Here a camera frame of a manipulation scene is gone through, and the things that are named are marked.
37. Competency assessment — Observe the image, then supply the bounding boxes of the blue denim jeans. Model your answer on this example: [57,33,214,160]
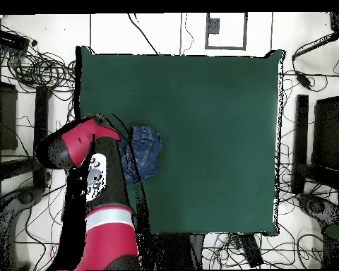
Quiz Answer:
[118,125,162,183]

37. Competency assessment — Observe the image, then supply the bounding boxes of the dark green table cloth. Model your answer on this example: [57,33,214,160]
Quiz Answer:
[80,46,285,236]

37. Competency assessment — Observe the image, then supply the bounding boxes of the black power strip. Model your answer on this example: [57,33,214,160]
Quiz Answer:
[239,234,264,268]

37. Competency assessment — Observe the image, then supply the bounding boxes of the narrow black panel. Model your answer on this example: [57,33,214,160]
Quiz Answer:
[32,85,51,189]
[292,94,311,195]

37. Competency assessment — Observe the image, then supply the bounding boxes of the black stand base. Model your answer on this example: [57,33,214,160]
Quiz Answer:
[297,193,339,226]
[16,187,44,206]

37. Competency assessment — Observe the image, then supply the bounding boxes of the black power adapter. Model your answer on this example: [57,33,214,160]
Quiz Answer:
[295,70,314,90]

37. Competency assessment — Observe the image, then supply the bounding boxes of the wide black panel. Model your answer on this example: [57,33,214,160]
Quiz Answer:
[311,95,339,171]
[0,80,18,151]

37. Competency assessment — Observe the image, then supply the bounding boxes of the black bar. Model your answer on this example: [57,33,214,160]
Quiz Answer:
[291,31,339,61]

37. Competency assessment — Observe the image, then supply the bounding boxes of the black electronics box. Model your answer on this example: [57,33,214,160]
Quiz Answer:
[0,28,31,52]

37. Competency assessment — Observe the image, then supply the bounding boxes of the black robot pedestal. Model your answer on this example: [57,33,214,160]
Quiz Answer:
[155,233,205,270]

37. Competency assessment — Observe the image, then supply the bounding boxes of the grey square frame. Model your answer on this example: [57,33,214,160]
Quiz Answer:
[205,12,249,52]

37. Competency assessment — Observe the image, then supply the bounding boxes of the tangle of black cables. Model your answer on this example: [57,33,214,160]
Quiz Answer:
[7,51,76,92]

